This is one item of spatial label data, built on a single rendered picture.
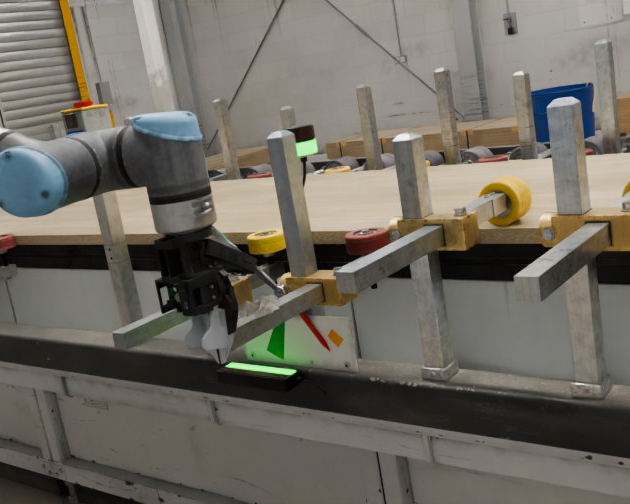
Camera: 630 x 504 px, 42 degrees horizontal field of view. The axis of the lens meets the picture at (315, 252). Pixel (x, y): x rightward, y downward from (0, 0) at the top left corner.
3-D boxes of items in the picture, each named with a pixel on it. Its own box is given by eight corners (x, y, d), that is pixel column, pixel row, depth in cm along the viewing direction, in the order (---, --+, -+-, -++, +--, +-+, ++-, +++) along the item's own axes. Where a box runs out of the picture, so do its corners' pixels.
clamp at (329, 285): (341, 307, 141) (336, 278, 139) (281, 303, 149) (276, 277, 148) (359, 296, 145) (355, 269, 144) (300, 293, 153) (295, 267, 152)
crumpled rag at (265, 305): (261, 320, 127) (258, 305, 126) (229, 317, 131) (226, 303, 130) (296, 301, 133) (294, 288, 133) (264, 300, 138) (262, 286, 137)
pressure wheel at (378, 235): (380, 295, 152) (371, 235, 149) (345, 293, 157) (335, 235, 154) (402, 282, 158) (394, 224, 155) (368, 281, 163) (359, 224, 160)
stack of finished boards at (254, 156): (284, 157, 1063) (281, 144, 1059) (147, 199, 877) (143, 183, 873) (239, 161, 1109) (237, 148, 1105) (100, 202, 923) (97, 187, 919)
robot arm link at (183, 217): (181, 192, 124) (228, 189, 118) (188, 223, 125) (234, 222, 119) (136, 206, 118) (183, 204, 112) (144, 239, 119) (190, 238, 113)
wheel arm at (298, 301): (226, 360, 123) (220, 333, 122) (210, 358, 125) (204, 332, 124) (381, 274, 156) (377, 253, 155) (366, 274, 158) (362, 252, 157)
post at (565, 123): (603, 432, 119) (571, 98, 108) (579, 428, 121) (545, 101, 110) (611, 421, 121) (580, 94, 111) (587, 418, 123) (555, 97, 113)
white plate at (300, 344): (356, 373, 142) (347, 318, 140) (245, 360, 158) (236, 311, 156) (358, 371, 143) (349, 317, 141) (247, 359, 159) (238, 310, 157)
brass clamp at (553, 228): (637, 253, 107) (634, 215, 106) (538, 252, 116) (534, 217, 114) (650, 240, 112) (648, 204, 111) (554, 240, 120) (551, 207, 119)
